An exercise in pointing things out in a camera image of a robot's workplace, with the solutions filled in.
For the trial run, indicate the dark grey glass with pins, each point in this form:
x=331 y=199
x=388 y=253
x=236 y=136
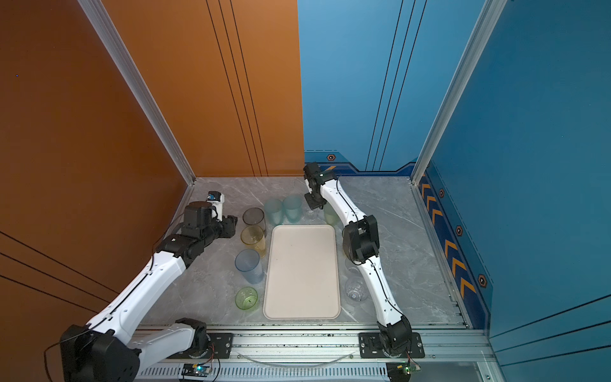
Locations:
x=255 y=216

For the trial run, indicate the aluminium corner post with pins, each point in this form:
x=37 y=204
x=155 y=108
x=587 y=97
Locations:
x=478 y=40
x=108 y=34

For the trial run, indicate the teal frosted glass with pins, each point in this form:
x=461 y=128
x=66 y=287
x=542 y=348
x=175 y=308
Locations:
x=273 y=209
x=292 y=206

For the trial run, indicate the teal frosted glass left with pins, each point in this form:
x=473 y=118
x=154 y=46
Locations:
x=273 y=209

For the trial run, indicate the teal frosted glass right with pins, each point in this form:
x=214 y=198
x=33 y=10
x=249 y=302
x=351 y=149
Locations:
x=292 y=206

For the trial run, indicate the aluminium corner post right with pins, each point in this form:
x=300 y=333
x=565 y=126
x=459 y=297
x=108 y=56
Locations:
x=478 y=40

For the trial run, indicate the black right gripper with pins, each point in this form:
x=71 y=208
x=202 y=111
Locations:
x=310 y=203

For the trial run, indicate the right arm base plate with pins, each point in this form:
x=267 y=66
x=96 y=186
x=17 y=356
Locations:
x=370 y=347

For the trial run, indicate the amber glass left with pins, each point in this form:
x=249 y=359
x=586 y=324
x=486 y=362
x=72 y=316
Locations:
x=253 y=237

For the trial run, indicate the right green circuit board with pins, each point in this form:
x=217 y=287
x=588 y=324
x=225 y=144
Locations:
x=401 y=372

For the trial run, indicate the left green circuit board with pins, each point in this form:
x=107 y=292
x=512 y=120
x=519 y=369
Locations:
x=199 y=370

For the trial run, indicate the blue grey glass left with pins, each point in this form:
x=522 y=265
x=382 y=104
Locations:
x=248 y=263

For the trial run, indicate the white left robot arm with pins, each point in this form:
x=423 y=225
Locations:
x=104 y=349

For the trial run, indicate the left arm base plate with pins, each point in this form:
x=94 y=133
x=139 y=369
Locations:
x=215 y=346

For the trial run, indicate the clear ribbed glass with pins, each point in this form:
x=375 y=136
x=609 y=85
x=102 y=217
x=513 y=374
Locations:
x=356 y=289

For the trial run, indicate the pale green frosted glass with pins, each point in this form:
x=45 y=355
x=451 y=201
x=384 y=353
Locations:
x=330 y=215

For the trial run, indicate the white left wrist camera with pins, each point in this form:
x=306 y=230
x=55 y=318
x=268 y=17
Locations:
x=216 y=199

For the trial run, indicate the cream plastic tray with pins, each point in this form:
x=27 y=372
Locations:
x=302 y=276

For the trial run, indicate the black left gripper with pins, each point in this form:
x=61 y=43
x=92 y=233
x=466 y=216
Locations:
x=229 y=226

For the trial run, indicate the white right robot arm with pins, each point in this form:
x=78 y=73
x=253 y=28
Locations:
x=361 y=244

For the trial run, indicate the aluminium corner post left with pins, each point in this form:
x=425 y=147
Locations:
x=108 y=34

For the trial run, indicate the bright green glass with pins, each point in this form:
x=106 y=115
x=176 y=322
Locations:
x=246 y=298

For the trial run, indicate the green circuit board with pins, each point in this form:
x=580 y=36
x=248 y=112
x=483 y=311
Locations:
x=401 y=372
x=199 y=370

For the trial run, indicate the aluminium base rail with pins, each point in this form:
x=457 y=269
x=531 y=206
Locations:
x=330 y=352

